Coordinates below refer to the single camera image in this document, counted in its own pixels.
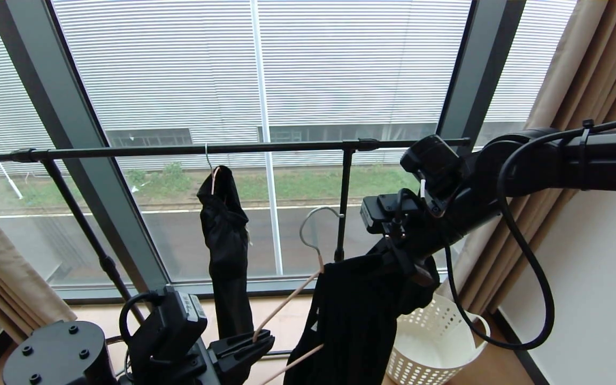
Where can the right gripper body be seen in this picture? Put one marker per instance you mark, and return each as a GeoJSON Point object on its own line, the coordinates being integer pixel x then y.
{"type": "Point", "coordinates": [420, 256]}

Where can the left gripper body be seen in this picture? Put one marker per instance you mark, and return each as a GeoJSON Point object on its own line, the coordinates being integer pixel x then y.
{"type": "Point", "coordinates": [212, 369]}

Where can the black garment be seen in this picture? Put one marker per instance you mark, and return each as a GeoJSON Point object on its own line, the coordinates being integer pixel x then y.
{"type": "Point", "coordinates": [356, 321]}

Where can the pink clothes hanger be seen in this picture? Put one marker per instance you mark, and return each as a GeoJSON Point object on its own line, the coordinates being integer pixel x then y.
{"type": "Point", "coordinates": [207, 158]}
{"type": "Point", "coordinates": [286, 302]}

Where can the black shorts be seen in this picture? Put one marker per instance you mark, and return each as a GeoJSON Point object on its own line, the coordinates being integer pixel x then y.
{"type": "Point", "coordinates": [228, 256]}

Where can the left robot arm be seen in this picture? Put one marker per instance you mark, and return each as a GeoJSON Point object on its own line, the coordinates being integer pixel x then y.
{"type": "Point", "coordinates": [56, 353]}

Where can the white laundry basket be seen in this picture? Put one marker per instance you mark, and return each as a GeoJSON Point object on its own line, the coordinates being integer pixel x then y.
{"type": "Point", "coordinates": [436, 342]}

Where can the black clothes rack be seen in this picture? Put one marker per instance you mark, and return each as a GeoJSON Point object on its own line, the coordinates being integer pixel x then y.
{"type": "Point", "coordinates": [126, 151]}

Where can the window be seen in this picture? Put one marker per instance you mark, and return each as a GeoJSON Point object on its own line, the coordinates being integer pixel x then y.
{"type": "Point", "coordinates": [340, 64]}

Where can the beige curtain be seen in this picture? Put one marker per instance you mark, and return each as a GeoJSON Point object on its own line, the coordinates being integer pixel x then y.
{"type": "Point", "coordinates": [580, 69]}
{"type": "Point", "coordinates": [3, 267]}

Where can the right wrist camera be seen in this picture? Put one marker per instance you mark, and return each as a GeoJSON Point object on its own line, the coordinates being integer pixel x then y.
{"type": "Point", "coordinates": [388, 211]}

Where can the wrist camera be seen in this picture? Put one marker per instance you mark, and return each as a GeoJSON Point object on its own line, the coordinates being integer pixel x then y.
{"type": "Point", "coordinates": [169, 326]}
{"type": "Point", "coordinates": [388, 211]}

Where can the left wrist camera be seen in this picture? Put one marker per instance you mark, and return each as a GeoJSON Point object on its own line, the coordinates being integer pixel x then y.
{"type": "Point", "coordinates": [169, 326]}

